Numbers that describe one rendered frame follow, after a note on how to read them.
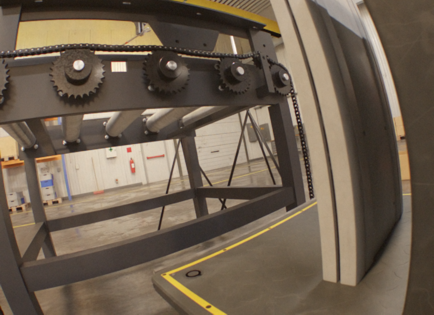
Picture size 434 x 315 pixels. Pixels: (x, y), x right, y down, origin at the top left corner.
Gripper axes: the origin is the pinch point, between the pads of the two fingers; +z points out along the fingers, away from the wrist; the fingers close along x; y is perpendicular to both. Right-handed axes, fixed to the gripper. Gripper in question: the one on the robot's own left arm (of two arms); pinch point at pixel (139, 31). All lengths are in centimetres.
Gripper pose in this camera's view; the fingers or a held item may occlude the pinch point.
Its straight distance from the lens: 141.7
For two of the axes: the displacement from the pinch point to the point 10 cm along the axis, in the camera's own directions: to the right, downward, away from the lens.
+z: 1.8, 9.8, -0.2
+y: -8.7, 1.7, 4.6
